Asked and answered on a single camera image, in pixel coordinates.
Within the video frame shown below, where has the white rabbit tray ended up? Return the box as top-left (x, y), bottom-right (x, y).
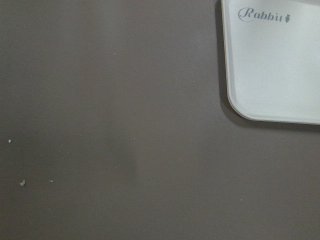
top-left (221, 0), bottom-right (320, 125)

